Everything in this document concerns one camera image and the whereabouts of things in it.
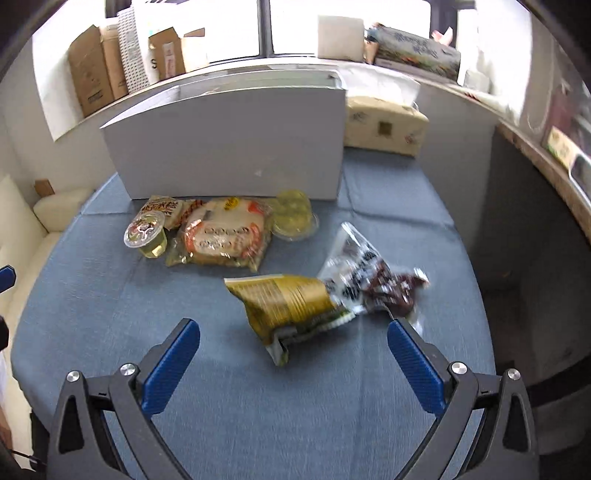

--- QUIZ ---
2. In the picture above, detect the wooden shelf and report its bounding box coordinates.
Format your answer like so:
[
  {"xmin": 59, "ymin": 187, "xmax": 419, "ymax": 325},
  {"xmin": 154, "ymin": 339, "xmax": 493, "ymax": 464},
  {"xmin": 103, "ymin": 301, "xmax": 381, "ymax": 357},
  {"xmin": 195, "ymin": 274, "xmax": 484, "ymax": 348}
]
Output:
[{"xmin": 496, "ymin": 117, "xmax": 591, "ymax": 223}]

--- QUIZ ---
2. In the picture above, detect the white foam box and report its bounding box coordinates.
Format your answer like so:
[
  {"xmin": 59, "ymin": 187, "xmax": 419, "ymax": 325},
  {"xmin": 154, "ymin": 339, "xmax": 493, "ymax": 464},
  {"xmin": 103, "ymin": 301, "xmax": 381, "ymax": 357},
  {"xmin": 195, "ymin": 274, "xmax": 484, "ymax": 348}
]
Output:
[{"xmin": 317, "ymin": 15, "xmax": 366, "ymax": 61}]

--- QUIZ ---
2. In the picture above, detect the black silver snack packet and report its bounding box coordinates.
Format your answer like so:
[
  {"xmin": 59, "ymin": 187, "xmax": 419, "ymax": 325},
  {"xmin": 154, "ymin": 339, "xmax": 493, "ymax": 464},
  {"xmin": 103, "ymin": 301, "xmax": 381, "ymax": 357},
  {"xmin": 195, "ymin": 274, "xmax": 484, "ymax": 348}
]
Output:
[{"xmin": 318, "ymin": 222, "xmax": 431, "ymax": 325}]

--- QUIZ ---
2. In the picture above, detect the clear jelly cup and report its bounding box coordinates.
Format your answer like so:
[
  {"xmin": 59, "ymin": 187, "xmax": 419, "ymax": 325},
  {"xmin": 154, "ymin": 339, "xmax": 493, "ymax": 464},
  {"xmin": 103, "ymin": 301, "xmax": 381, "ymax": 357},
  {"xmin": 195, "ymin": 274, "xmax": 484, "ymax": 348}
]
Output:
[{"xmin": 123, "ymin": 212, "xmax": 168, "ymax": 260}]

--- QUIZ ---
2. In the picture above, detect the black window frame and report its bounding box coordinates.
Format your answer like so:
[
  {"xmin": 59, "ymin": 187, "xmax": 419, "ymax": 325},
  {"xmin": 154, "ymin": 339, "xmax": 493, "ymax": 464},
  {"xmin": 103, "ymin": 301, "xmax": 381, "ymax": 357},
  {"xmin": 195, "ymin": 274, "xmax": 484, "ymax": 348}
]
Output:
[{"xmin": 257, "ymin": 0, "xmax": 273, "ymax": 57}]

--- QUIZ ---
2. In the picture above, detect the white black device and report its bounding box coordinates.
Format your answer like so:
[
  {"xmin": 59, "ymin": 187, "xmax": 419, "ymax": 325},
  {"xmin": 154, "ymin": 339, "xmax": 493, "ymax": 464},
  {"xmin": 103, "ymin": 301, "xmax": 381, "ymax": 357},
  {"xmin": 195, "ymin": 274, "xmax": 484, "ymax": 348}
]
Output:
[{"xmin": 567, "ymin": 154, "xmax": 591, "ymax": 191}]

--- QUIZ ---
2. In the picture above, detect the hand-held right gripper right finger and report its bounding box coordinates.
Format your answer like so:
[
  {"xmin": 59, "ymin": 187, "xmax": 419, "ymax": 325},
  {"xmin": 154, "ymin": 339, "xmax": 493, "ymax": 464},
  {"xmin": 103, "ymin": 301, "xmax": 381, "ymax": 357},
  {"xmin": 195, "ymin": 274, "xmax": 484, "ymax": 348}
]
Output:
[{"xmin": 387, "ymin": 318, "xmax": 539, "ymax": 480}]

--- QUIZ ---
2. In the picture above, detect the beige green small box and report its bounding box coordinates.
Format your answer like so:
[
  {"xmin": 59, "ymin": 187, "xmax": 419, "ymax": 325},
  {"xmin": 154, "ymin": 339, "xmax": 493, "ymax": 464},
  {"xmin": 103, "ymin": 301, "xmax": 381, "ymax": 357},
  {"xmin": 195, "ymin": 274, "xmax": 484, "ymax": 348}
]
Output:
[{"xmin": 544, "ymin": 126, "xmax": 581, "ymax": 160}]

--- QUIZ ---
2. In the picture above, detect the white cardboard box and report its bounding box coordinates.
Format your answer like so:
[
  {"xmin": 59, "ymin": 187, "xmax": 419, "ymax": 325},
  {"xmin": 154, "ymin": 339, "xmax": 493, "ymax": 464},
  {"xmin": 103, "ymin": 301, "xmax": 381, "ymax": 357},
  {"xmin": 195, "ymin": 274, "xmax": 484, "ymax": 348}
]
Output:
[{"xmin": 99, "ymin": 69, "xmax": 348, "ymax": 200}]

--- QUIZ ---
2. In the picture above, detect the gold snack packet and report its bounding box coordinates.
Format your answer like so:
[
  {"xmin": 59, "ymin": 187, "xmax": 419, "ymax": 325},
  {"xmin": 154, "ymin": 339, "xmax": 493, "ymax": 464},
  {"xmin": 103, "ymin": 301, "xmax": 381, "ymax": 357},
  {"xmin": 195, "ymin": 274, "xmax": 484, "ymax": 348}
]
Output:
[{"xmin": 224, "ymin": 274, "xmax": 355, "ymax": 367}]

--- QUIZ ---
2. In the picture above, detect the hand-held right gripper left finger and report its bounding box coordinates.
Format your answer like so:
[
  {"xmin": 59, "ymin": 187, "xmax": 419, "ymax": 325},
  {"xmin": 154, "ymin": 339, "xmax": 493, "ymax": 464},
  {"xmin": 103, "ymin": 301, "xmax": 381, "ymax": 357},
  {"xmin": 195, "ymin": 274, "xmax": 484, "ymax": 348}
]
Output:
[{"xmin": 48, "ymin": 318, "xmax": 202, "ymax": 480}]

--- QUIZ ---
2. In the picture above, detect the small orange snack packet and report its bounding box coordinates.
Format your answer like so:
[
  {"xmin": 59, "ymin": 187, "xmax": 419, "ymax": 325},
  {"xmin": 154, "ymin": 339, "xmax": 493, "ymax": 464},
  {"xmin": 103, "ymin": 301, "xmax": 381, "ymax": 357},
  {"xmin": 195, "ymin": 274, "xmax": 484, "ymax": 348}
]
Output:
[{"xmin": 140, "ymin": 196, "xmax": 184, "ymax": 230}]

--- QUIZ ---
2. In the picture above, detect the large brown cardboard box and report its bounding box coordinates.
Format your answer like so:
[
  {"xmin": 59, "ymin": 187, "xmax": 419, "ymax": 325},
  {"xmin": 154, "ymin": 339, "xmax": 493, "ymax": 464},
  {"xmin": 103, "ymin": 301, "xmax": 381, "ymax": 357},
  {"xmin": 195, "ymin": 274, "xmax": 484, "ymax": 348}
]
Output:
[{"xmin": 68, "ymin": 24, "xmax": 130, "ymax": 119}]

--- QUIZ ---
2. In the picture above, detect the yellow green jelly cup pack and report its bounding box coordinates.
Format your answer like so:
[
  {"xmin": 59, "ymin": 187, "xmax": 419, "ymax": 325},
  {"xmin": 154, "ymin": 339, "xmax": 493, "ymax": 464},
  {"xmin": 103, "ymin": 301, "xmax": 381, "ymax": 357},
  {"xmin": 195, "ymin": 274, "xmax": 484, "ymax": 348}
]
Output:
[{"xmin": 271, "ymin": 189, "xmax": 320, "ymax": 241}]

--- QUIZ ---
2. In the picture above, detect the polka dot paper bag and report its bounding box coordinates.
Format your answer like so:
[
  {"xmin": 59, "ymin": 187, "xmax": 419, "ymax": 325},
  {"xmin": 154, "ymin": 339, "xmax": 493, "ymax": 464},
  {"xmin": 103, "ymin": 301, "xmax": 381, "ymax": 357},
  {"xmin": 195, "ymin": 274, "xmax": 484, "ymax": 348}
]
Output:
[{"xmin": 116, "ymin": 0, "xmax": 153, "ymax": 93}]

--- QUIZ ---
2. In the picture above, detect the yellow tissue box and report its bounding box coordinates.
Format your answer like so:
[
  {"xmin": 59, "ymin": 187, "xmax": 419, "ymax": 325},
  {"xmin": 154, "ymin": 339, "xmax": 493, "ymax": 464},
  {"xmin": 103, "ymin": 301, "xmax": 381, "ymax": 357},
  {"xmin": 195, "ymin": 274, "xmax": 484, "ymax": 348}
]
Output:
[{"xmin": 344, "ymin": 69, "xmax": 430, "ymax": 159}]

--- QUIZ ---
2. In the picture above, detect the long illustrated tissue box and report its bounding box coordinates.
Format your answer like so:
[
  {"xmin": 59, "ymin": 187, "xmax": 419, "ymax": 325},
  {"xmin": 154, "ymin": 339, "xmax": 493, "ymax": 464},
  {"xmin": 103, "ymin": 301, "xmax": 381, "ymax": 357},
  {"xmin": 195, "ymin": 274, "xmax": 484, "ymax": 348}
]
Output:
[{"xmin": 373, "ymin": 25, "xmax": 463, "ymax": 79}]

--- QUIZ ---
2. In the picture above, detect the small brown cardboard box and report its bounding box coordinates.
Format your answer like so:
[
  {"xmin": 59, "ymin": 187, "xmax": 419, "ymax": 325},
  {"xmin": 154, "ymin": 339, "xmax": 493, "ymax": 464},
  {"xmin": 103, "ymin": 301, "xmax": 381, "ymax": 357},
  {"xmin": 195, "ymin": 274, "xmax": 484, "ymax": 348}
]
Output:
[{"xmin": 147, "ymin": 27, "xmax": 209, "ymax": 79}]

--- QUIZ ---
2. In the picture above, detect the clear bread packet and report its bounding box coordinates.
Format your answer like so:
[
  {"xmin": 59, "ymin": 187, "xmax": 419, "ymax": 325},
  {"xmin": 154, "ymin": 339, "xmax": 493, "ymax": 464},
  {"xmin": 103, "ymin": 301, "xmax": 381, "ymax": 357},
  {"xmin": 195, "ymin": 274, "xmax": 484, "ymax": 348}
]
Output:
[{"xmin": 165, "ymin": 198, "xmax": 274, "ymax": 271}]

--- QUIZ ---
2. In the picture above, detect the cream sofa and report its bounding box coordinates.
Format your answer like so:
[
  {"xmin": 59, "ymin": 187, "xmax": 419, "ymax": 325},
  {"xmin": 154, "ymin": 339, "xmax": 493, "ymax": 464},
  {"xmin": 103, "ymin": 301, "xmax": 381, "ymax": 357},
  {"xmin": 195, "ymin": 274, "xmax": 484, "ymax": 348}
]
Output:
[{"xmin": 0, "ymin": 174, "xmax": 96, "ymax": 326}]

